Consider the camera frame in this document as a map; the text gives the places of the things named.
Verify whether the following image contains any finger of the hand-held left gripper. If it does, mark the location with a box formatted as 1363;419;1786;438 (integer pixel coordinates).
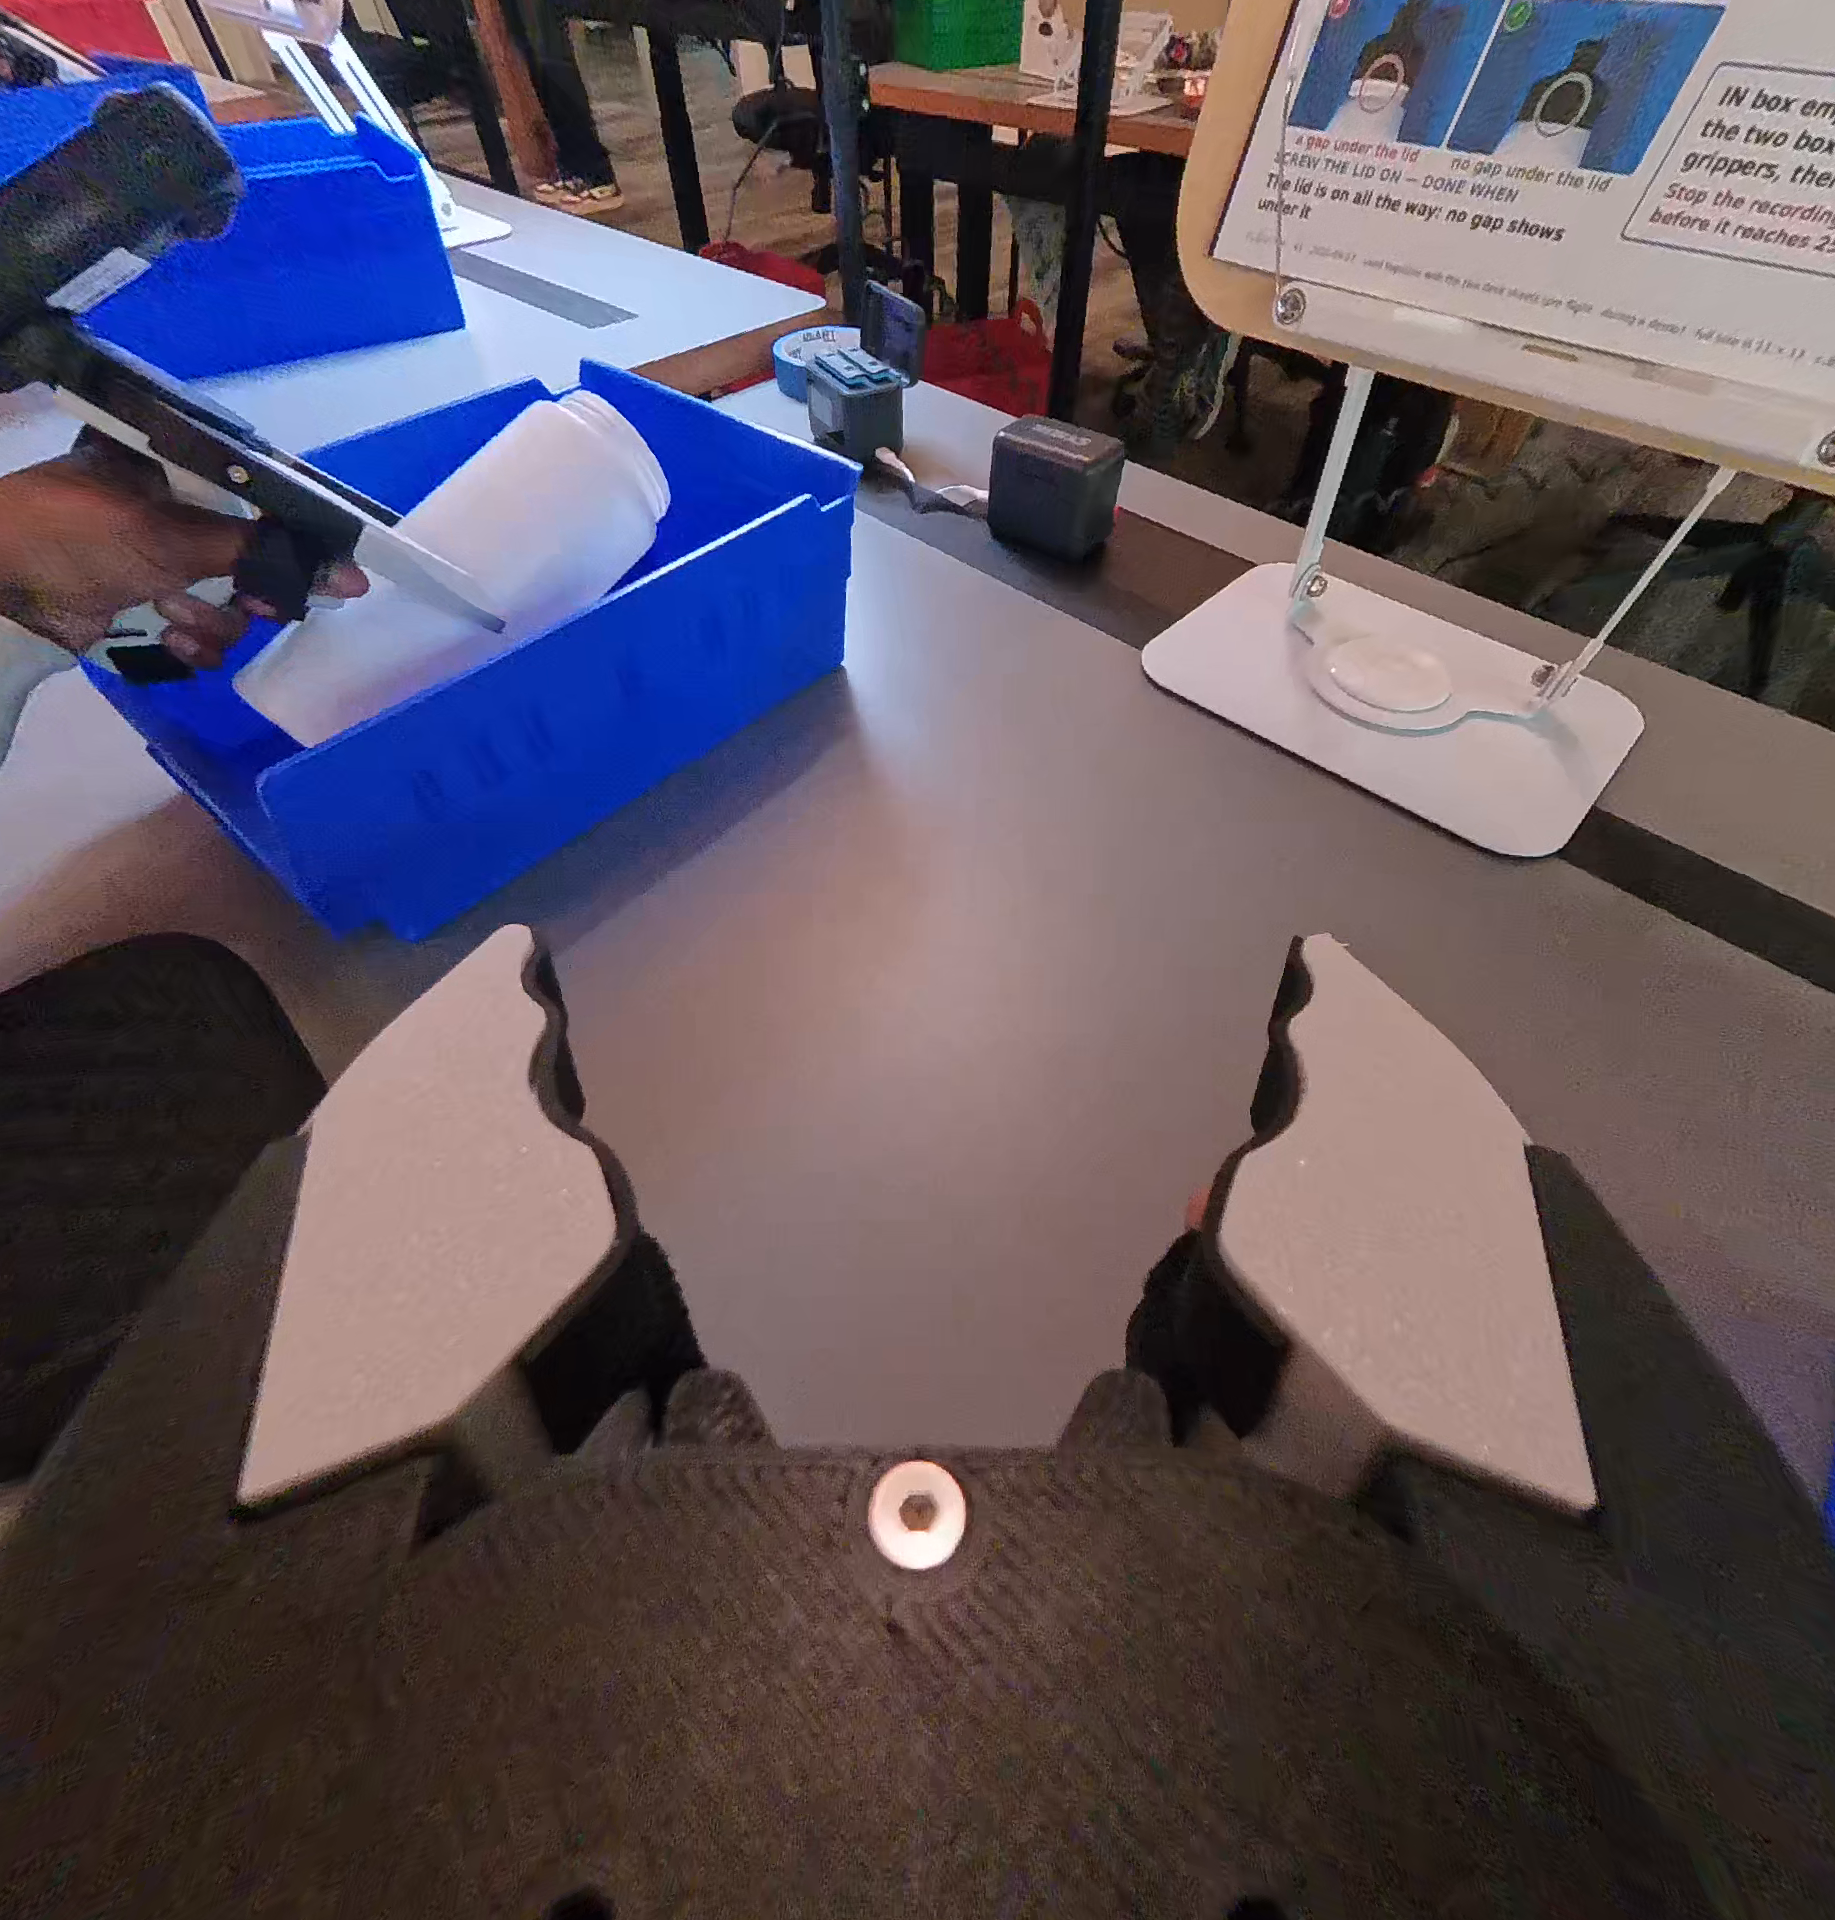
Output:
347;522;509;636

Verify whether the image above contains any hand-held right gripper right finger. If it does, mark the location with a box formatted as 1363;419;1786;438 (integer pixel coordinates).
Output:
1212;934;1600;1514

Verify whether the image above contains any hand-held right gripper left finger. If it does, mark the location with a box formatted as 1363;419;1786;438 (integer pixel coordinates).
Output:
230;929;636;1514

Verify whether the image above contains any white plastic bottle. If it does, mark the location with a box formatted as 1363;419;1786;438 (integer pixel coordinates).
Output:
233;393;677;749

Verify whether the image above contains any person's left hand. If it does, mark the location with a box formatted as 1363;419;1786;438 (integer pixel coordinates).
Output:
0;448;374;676

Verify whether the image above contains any white document stand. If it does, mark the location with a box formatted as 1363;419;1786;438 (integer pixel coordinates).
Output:
204;0;518;253

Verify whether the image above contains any blue tape roll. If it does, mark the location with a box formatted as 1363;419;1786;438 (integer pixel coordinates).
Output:
771;321;863;403

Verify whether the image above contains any dark battery charger case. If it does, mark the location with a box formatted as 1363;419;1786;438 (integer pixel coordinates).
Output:
810;347;919;464

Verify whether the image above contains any instruction sign on white stand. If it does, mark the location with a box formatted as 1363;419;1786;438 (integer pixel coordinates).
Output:
1146;0;1835;861

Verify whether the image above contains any black office chair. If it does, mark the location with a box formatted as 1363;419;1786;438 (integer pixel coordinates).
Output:
732;86;859;211

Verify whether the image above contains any dark grey box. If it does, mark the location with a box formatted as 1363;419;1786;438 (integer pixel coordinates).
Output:
988;419;1127;562

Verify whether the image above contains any black tripod stand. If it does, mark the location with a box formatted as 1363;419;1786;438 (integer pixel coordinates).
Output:
813;0;1127;425

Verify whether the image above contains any green plastic bin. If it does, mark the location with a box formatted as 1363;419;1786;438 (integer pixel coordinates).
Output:
881;0;1072;73

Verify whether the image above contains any wooden workshop desk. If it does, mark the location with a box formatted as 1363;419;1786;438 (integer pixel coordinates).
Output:
868;61;1205;159

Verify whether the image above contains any printed instruction sheet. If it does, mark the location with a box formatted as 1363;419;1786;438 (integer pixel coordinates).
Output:
1212;0;1835;330

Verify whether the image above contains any white cable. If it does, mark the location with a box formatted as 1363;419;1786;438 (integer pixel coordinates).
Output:
868;448;994;522

